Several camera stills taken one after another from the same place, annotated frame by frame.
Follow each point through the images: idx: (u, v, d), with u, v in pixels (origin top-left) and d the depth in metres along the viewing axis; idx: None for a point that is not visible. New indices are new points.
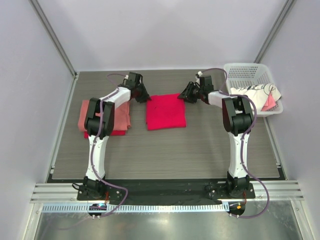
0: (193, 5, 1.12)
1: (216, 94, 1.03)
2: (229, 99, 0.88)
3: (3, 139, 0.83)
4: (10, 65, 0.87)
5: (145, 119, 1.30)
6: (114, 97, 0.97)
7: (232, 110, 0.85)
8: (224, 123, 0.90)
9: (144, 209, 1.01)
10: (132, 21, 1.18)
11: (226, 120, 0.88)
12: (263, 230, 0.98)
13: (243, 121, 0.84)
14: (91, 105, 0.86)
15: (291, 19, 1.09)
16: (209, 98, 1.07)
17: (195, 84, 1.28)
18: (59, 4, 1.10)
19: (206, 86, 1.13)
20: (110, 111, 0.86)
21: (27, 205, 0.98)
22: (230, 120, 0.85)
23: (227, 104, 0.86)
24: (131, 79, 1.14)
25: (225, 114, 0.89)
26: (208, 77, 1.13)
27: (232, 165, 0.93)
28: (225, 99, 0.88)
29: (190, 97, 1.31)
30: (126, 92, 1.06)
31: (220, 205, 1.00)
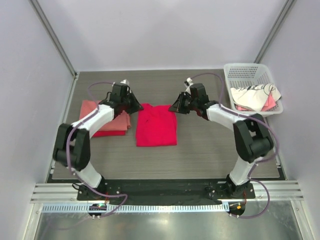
0: (193, 6, 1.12)
1: (217, 110, 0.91)
2: (241, 123, 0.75)
3: (3, 139, 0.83)
4: (11, 65, 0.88)
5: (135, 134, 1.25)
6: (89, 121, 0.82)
7: (247, 136, 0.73)
8: (239, 149, 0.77)
9: (144, 209, 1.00)
10: (132, 21, 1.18)
11: (240, 147, 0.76)
12: (263, 230, 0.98)
13: (262, 146, 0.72)
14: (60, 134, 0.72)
15: (290, 19, 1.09)
16: (209, 113, 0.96)
17: (186, 94, 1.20)
18: (59, 5, 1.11)
19: (201, 98, 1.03)
20: (81, 139, 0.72)
21: (27, 205, 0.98)
22: (247, 148, 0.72)
23: (240, 129, 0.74)
24: (116, 92, 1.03)
25: (237, 139, 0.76)
26: (200, 88, 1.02)
27: (236, 174, 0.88)
28: (237, 123, 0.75)
29: (182, 107, 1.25)
30: (108, 110, 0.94)
31: (220, 205, 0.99)
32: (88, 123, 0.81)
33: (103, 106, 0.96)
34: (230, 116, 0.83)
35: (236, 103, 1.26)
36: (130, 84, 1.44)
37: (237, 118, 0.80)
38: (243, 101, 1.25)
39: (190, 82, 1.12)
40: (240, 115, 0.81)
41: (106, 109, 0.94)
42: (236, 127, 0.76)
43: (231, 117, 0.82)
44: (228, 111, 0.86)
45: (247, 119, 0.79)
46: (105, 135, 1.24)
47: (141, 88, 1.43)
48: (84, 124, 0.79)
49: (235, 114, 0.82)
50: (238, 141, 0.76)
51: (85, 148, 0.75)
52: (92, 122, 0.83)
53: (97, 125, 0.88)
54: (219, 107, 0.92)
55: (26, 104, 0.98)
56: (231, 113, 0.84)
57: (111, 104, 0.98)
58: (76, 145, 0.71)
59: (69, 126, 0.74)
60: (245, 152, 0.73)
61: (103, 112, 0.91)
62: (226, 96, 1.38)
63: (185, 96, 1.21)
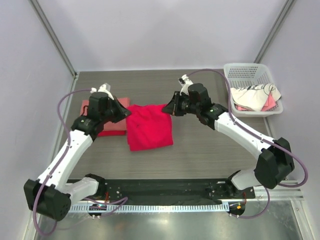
0: (192, 6, 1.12)
1: (231, 127, 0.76)
2: (268, 154, 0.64)
3: (3, 138, 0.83)
4: (11, 65, 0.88)
5: (129, 141, 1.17)
6: (58, 168, 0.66)
7: (274, 167, 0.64)
8: (259, 175, 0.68)
9: (144, 209, 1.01)
10: (132, 21, 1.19)
11: (261, 176, 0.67)
12: (264, 230, 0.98)
13: (285, 173, 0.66)
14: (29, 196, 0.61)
15: (290, 19, 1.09)
16: (218, 124, 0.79)
17: (182, 94, 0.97)
18: (59, 5, 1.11)
19: (203, 102, 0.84)
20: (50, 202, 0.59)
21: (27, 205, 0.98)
22: (273, 180, 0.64)
23: (269, 162, 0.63)
24: (93, 107, 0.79)
25: (260, 169, 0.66)
26: (202, 91, 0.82)
27: (241, 182, 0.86)
28: (264, 155, 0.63)
29: (180, 111, 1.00)
30: (83, 139, 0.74)
31: (220, 205, 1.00)
32: (58, 174, 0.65)
33: (76, 134, 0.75)
34: (252, 139, 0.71)
35: (236, 103, 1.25)
36: (130, 84, 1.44)
37: (260, 145, 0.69)
38: (243, 101, 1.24)
39: (186, 78, 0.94)
40: (265, 139, 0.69)
41: (80, 139, 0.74)
42: (262, 159, 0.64)
43: (254, 142, 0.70)
44: (246, 130, 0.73)
45: (271, 146, 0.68)
46: (105, 135, 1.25)
47: (141, 88, 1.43)
48: (53, 177, 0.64)
49: (258, 138, 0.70)
50: (260, 171, 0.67)
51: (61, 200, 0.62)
52: (63, 168, 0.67)
53: (73, 162, 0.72)
54: (233, 122, 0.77)
55: (26, 104, 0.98)
56: (253, 135, 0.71)
57: (88, 128, 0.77)
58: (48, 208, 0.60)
59: (35, 186, 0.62)
60: (269, 181, 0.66)
61: (77, 145, 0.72)
62: (226, 96, 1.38)
63: (182, 97, 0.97)
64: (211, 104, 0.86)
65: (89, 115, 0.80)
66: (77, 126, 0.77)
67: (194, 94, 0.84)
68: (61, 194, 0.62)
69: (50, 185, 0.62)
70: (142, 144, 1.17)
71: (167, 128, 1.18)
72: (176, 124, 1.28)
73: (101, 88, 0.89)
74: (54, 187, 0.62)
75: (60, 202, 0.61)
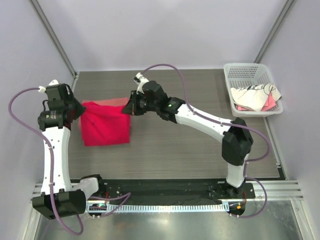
0: (192, 6, 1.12)
1: (190, 116, 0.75)
2: (230, 135, 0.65)
3: (3, 139, 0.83)
4: (11, 65, 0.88)
5: (83, 134, 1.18)
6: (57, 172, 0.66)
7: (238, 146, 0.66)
8: (226, 155, 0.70)
9: (144, 209, 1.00)
10: (132, 20, 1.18)
11: (228, 156, 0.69)
12: (263, 230, 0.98)
13: (248, 148, 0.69)
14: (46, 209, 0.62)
15: (290, 19, 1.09)
16: (179, 118, 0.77)
17: (139, 93, 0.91)
18: (59, 5, 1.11)
19: (161, 99, 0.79)
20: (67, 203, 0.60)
21: (27, 205, 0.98)
22: (239, 158, 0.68)
23: (232, 142, 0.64)
24: (55, 98, 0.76)
25: (226, 151, 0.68)
26: (157, 87, 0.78)
27: (233, 178, 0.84)
28: (227, 139, 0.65)
29: (139, 111, 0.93)
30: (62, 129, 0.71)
31: (220, 205, 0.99)
32: (58, 178, 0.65)
33: (52, 130, 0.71)
34: (211, 125, 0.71)
35: (236, 103, 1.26)
36: (129, 84, 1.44)
37: (222, 129, 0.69)
38: (243, 101, 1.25)
39: (141, 76, 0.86)
40: (224, 122, 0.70)
41: (59, 135, 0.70)
42: (225, 142, 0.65)
43: (215, 128, 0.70)
44: (206, 117, 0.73)
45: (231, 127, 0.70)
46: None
47: None
48: (56, 183, 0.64)
49: (217, 122, 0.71)
50: (226, 152, 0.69)
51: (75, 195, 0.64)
52: (60, 170, 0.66)
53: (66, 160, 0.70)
54: (191, 111, 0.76)
55: (26, 104, 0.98)
56: (211, 121, 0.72)
57: (57, 117, 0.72)
58: (68, 208, 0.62)
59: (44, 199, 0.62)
60: (235, 159, 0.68)
61: (59, 143, 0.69)
62: (226, 96, 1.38)
63: (139, 96, 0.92)
64: (168, 99, 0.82)
65: (53, 108, 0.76)
66: (45, 123, 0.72)
67: (149, 92, 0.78)
68: (73, 192, 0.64)
69: (59, 190, 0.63)
70: (96, 139, 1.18)
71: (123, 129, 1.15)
72: (176, 124, 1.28)
73: (52, 84, 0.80)
74: (64, 190, 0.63)
75: (76, 200, 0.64)
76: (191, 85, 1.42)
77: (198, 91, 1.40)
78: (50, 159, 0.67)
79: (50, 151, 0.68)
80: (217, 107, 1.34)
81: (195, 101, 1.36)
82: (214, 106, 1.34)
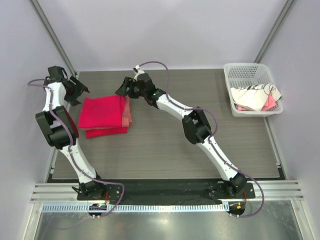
0: (193, 6, 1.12)
1: (166, 102, 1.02)
2: (187, 118, 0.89)
3: (3, 139, 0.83)
4: (11, 65, 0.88)
5: (80, 118, 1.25)
6: (56, 101, 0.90)
7: (192, 126, 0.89)
8: (187, 134, 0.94)
9: (144, 209, 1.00)
10: (132, 20, 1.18)
11: (188, 134, 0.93)
12: (263, 230, 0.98)
13: (203, 130, 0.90)
14: (44, 122, 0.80)
15: (290, 19, 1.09)
16: (159, 104, 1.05)
17: (135, 81, 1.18)
18: (59, 5, 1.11)
19: (149, 88, 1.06)
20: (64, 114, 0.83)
21: (27, 205, 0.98)
22: (194, 135, 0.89)
23: (187, 123, 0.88)
24: (53, 73, 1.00)
25: (186, 131, 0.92)
26: (147, 79, 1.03)
27: (220, 170, 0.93)
28: (184, 120, 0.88)
29: (133, 94, 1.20)
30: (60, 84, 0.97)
31: (220, 205, 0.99)
32: (56, 103, 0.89)
33: (52, 84, 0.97)
34: (178, 110, 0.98)
35: (236, 103, 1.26)
36: None
37: (184, 113, 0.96)
38: (243, 101, 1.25)
39: (139, 68, 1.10)
40: (187, 109, 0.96)
41: (57, 84, 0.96)
42: (184, 122, 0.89)
43: (179, 111, 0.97)
44: (176, 104, 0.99)
45: (192, 113, 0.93)
46: (102, 136, 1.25)
47: None
48: (54, 106, 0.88)
49: (182, 108, 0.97)
50: (186, 131, 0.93)
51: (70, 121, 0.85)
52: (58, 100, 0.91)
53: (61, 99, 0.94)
54: (166, 99, 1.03)
55: (25, 104, 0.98)
56: (178, 107, 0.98)
57: (57, 79, 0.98)
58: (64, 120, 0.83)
59: (45, 113, 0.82)
60: (192, 137, 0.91)
61: (57, 88, 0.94)
62: (226, 96, 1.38)
63: (135, 83, 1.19)
64: (155, 89, 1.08)
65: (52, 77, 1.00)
66: (48, 82, 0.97)
67: (142, 81, 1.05)
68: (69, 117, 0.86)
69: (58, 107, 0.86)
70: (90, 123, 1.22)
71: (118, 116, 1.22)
72: (176, 124, 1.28)
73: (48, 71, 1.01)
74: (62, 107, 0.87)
75: (70, 120, 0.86)
76: (192, 85, 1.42)
77: (198, 91, 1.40)
78: (50, 94, 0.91)
79: (51, 92, 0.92)
80: (217, 107, 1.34)
81: (195, 102, 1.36)
82: (214, 106, 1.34)
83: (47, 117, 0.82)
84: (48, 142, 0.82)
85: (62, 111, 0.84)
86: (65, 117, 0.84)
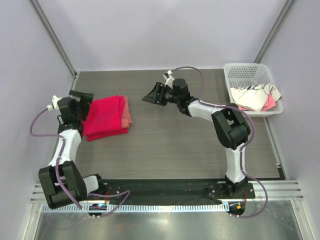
0: (193, 5, 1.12)
1: (197, 106, 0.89)
2: (218, 113, 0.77)
3: (3, 139, 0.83)
4: (11, 65, 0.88)
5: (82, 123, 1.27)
6: (65, 153, 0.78)
7: (225, 123, 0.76)
8: (219, 137, 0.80)
9: (144, 209, 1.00)
10: (132, 20, 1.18)
11: (220, 136, 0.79)
12: (263, 230, 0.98)
13: (241, 133, 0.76)
14: (47, 182, 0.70)
15: (290, 19, 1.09)
16: (190, 109, 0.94)
17: (167, 87, 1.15)
18: (59, 5, 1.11)
19: (183, 95, 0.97)
20: (70, 176, 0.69)
21: (27, 205, 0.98)
22: (227, 135, 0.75)
23: (219, 119, 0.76)
24: (67, 113, 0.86)
25: (217, 130, 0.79)
26: (184, 85, 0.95)
27: (231, 171, 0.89)
28: (215, 114, 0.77)
29: (162, 101, 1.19)
30: (74, 131, 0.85)
31: (220, 205, 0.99)
32: (65, 156, 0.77)
33: (66, 131, 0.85)
34: (209, 108, 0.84)
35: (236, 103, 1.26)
36: (129, 83, 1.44)
37: (215, 110, 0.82)
38: (243, 101, 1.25)
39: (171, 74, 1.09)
40: (218, 107, 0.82)
41: (71, 132, 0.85)
42: (214, 118, 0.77)
43: (210, 110, 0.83)
44: (206, 105, 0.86)
45: (225, 109, 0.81)
46: (103, 136, 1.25)
47: (142, 88, 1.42)
48: (62, 158, 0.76)
49: (213, 106, 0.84)
50: (218, 132, 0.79)
51: (79, 179, 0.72)
52: (67, 151, 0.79)
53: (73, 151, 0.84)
54: (198, 102, 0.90)
55: (26, 104, 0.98)
56: (209, 106, 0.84)
57: (72, 126, 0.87)
58: (68, 182, 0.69)
59: (50, 168, 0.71)
60: (226, 140, 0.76)
61: (71, 136, 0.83)
62: (226, 96, 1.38)
63: (166, 89, 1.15)
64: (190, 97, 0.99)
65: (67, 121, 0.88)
66: (62, 129, 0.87)
67: (177, 88, 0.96)
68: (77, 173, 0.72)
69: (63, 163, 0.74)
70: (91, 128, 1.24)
71: (117, 119, 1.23)
72: (176, 124, 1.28)
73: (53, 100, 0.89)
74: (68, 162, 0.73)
75: (78, 176, 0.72)
76: (192, 85, 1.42)
77: (198, 91, 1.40)
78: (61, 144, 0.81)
79: (63, 140, 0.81)
80: None
81: None
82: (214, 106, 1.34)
83: (52, 172, 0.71)
84: (49, 204, 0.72)
85: (68, 169, 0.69)
86: (71, 179, 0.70)
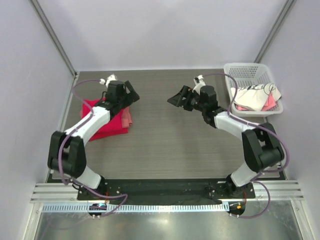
0: (193, 6, 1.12)
1: (225, 119, 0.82)
2: (251, 132, 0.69)
3: (3, 139, 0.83)
4: (11, 65, 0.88)
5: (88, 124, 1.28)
6: (85, 127, 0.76)
7: (257, 145, 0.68)
8: (246, 158, 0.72)
9: (144, 209, 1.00)
10: (131, 21, 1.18)
11: (248, 157, 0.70)
12: (263, 230, 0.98)
13: (272, 157, 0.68)
14: (53, 143, 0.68)
15: (290, 19, 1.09)
16: (216, 121, 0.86)
17: (194, 92, 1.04)
18: (60, 5, 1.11)
19: (210, 104, 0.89)
20: (73, 151, 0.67)
21: (27, 205, 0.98)
22: (257, 158, 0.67)
23: (251, 138, 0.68)
24: (111, 93, 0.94)
25: (245, 150, 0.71)
26: (212, 93, 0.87)
27: (238, 176, 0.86)
28: (247, 133, 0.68)
29: (188, 106, 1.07)
30: (105, 113, 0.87)
31: (220, 205, 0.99)
32: (83, 130, 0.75)
33: (99, 108, 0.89)
34: (239, 125, 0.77)
35: (236, 103, 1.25)
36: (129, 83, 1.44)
37: (246, 128, 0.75)
38: (244, 102, 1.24)
39: (201, 79, 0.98)
40: (250, 123, 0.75)
41: (102, 113, 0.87)
42: (245, 137, 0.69)
43: (241, 126, 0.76)
44: (237, 119, 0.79)
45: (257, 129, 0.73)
46: (104, 136, 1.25)
47: (142, 88, 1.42)
48: (78, 131, 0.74)
49: (244, 123, 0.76)
50: (246, 152, 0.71)
51: (80, 158, 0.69)
52: (87, 127, 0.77)
53: (93, 129, 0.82)
54: (227, 115, 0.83)
55: (26, 104, 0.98)
56: (240, 121, 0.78)
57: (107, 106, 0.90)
58: (69, 154, 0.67)
59: (63, 133, 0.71)
60: (254, 164, 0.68)
61: (99, 115, 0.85)
62: (226, 96, 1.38)
63: (192, 95, 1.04)
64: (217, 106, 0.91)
65: (108, 99, 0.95)
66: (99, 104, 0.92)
67: (204, 95, 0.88)
68: (80, 151, 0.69)
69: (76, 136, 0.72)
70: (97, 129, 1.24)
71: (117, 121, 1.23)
72: (176, 124, 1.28)
73: (110, 78, 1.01)
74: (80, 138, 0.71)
75: (80, 156, 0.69)
76: (191, 85, 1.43)
77: None
78: (86, 118, 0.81)
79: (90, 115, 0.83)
80: None
81: None
82: None
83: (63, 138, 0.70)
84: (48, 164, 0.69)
85: (75, 144, 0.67)
86: (72, 154, 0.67)
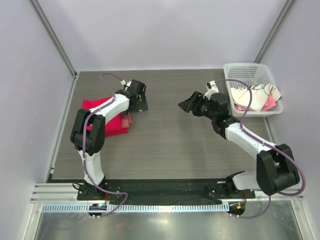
0: (193, 6, 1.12)
1: (237, 132, 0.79)
2: (266, 155, 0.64)
3: (3, 139, 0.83)
4: (11, 65, 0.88)
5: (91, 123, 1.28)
6: (106, 110, 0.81)
7: (272, 170, 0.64)
8: (258, 179, 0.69)
9: (144, 209, 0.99)
10: (131, 21, 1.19)
11: (261, 179, 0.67)
12: (263, 230, 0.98)
13: (286, 182, 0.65)
14: (78, 118, 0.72)
15: (290, 19, 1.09)
16: (227, 133, 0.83)
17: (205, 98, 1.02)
18: (59, 5, 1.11)
19: (221, 112, 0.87)
20: (96, 127, 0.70)
21: (27, 205, 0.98)
22: (271, 183, 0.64)
23: (266, 163, 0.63)
24: (133, 86, 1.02)
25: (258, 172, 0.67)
26: (224, 101, 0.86)
27: (241, 182, 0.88)
28: (262, 156, 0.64)
29: (198, 112, 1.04)
30: (125, 100, 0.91)
31: (220, 205, 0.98)
32: (104, 112, 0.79)
33: (120, 95, 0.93)
34: (254, 143, 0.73)
35: (236, 103, 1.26)
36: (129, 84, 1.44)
37: (261, 148, 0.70)
38: (244, 102, 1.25)
39: (213, 85, 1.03)
40: (266, 143, 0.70)
41: (123, 99, 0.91)
42: (259, 159, 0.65)
43: (255, 145, 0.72)
44: (251, 135, 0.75)
45: (273, 150, 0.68)
46: (110, 135, 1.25)
47: None
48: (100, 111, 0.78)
49: (260, 142, 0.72)
50: (259, 174, 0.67)
51: (102, 135, 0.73)
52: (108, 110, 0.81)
53: (112, 113, 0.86)
54: (240, 128, 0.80)
55: (25, 104, 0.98)
56: (255, 139, 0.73)
57: (129, 94, 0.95)
58: (92, 130, 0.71)
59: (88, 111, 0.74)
60: (267, 187, 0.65)
61: (119, 101, 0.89)
62: (226, 96, 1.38)
63: (203, 101, 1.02)
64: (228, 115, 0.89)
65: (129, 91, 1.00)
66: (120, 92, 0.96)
67: (215, 102, 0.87)
68: (102, 129, 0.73)
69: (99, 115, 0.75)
70: None
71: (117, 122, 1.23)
72: (176, 124, 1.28)
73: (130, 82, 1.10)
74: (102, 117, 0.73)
75: (102, 132, 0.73)
76: (191, 85, 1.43)
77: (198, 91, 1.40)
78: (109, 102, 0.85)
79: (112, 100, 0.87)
80: None
81: None
82: None
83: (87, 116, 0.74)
84: (70, 137, 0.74)
85: (99, 121, 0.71)
86: (95, 129, 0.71)
